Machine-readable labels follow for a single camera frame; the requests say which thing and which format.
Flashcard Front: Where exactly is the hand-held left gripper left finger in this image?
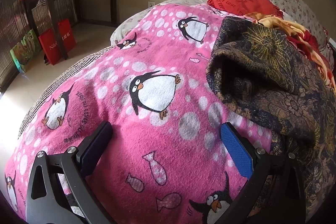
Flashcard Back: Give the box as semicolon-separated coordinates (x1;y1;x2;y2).
25;120;118;224

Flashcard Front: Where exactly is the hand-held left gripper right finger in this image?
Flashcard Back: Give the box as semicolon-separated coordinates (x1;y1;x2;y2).
220;122;307;224

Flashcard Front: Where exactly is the dark blue gold patterned garment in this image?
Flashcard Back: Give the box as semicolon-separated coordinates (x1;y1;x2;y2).
206;15;336;222

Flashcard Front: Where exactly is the pink penguin print blanket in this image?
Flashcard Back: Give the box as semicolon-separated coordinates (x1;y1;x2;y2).
5;2;273;224

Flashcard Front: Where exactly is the striped woven bed mat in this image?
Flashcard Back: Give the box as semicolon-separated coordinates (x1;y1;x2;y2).
18;46;113;139

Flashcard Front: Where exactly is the red paper bag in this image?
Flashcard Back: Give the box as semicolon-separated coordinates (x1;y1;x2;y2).
38;28;65;65
58;18;77;52

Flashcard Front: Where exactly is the red yellow floral blanket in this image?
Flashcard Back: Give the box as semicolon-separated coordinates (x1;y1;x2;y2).
247;11;334;88

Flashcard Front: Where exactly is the dark slatted screen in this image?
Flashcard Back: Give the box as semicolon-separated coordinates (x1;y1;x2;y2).
0;0;34;90

